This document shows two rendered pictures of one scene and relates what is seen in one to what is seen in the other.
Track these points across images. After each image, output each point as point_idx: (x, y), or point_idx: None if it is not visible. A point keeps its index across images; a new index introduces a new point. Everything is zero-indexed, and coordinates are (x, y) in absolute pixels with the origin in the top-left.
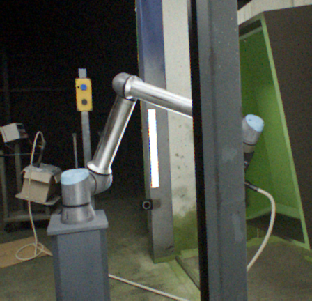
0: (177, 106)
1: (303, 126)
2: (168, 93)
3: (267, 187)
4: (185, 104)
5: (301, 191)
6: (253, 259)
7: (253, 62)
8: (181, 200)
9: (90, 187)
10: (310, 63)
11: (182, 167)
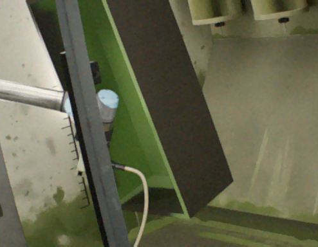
0: (26, 99)
1: (159, 90)
2: (13, 86)
3: (137, 158)
4: (34, 96)
5: (169, 161)
6: (135, 244)
7: (92, 3)
8: (27, 199)
9: None
10: (156, 19)
11: (19, 153)
